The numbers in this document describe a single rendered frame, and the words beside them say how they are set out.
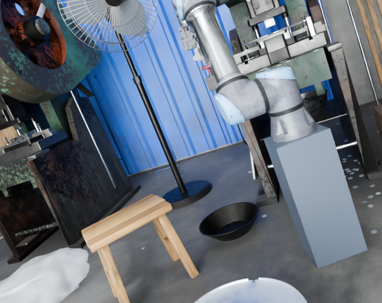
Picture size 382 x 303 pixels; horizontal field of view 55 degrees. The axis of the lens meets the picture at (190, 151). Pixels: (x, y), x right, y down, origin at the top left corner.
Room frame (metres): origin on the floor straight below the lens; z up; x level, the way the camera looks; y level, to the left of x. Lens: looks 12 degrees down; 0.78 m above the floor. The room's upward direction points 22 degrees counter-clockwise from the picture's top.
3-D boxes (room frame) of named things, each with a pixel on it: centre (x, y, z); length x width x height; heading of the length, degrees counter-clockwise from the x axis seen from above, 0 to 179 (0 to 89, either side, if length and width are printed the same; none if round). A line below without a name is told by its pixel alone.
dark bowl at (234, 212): (1.63, -0.05, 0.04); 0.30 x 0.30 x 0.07
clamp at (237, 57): (2.01, -0.47, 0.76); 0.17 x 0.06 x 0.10; 70
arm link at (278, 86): (1.20, -0.34, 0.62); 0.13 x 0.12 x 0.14; 90
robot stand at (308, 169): (1.20, -0.35, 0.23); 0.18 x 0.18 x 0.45; 87
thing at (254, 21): (1.96, -0.63, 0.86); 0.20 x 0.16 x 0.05; 70
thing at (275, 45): (1.79, -0.57, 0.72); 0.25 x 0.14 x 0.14; 160
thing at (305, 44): (1.95, -0.63, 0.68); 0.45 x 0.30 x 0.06; 70
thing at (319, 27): (1.89, -0.78, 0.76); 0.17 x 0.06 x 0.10; 70
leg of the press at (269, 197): (2.18, -0.42, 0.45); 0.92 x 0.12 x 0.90; 160
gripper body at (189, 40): (1.86, -0.21, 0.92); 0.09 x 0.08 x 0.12; 70
